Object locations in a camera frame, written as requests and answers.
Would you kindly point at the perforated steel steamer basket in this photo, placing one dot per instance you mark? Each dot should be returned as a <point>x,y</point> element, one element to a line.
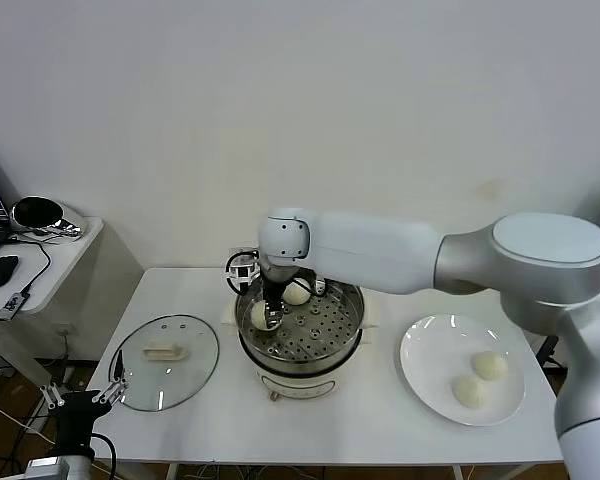
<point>325,330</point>

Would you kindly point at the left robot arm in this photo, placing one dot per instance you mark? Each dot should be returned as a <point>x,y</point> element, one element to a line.
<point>77,470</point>

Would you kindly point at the white side table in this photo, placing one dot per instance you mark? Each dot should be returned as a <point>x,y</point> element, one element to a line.
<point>65,265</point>

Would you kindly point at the small usb adapter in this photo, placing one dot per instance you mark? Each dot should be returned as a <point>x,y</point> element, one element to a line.
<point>12,305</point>

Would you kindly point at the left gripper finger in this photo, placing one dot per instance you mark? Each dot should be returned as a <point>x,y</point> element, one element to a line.
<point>116,389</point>
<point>52,396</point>

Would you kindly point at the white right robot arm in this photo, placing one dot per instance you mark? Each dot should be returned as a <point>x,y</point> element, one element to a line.
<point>380,255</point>

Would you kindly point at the black computer mouse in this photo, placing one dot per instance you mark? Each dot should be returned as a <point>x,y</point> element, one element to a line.
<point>0,270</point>

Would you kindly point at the white steamed baozi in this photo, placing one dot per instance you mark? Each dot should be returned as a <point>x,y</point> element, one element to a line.
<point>297,296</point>
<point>471,391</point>
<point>490,365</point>
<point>258,316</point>

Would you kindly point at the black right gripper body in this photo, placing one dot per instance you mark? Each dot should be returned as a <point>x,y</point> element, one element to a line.
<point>275,295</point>

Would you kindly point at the cream electric cooker base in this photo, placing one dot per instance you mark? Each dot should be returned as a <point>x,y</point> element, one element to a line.
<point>300,387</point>

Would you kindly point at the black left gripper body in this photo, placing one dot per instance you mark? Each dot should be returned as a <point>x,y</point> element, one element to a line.
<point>77,415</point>

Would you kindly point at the shiny chrome headset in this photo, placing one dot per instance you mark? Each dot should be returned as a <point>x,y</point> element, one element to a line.
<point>35,212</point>

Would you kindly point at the white round plate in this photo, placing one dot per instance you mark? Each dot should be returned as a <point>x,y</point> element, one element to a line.
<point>420,395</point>

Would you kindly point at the round glass lid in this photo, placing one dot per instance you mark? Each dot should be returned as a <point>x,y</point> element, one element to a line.
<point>200,350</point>

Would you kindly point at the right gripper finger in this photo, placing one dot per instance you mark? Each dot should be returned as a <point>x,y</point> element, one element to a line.
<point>276,319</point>

